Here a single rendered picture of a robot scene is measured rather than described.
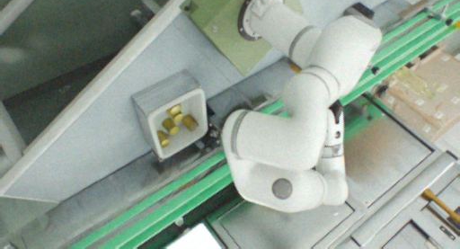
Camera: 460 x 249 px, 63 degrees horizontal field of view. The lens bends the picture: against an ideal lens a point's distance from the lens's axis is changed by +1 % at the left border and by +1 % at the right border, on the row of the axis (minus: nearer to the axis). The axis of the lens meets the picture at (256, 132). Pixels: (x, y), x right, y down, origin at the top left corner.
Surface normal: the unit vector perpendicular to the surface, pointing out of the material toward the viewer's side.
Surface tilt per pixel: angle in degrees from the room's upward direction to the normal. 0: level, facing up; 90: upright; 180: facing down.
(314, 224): 90
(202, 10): 90
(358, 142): 90
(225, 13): 3
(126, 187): 90
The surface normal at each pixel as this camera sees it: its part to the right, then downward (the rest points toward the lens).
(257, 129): -0.34, -0.36
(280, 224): 0.06, -0.57
